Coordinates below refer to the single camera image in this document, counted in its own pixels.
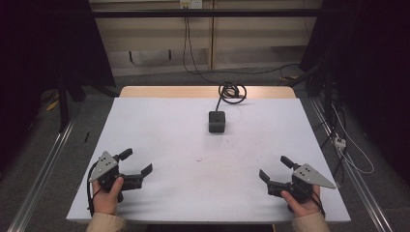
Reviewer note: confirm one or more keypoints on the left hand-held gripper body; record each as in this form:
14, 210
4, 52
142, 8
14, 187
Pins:
103, 166

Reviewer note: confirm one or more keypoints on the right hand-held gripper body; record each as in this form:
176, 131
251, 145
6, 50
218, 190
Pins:
309, 176

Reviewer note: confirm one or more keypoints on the person's right hand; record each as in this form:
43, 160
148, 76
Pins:
303, 208

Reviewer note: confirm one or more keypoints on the person's left hand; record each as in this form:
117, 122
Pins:
104, 201

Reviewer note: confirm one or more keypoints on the white table cover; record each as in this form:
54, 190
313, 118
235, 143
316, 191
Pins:
180, 180

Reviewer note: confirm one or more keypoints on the white power strip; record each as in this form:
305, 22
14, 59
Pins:
340, 143

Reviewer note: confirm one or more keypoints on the black cube device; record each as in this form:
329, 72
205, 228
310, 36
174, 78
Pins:
216, 122

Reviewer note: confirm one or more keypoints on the wooden table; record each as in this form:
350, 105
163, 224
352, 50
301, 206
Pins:
161, 92

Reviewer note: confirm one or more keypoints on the black metal stand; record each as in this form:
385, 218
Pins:
63, 106

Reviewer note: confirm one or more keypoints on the yellow floor tape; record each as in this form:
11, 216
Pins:
52, 104

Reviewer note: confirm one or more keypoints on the black curtain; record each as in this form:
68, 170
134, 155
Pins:
377, 64
38, 48

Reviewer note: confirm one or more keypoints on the black horizontal bar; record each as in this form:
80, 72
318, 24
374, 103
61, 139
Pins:
199, 13

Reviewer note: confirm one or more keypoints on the aluminium floor rail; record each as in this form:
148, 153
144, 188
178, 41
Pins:
364, 193
38, 183

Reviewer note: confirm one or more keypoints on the white wall socket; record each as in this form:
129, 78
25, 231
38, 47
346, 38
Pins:
190, 3

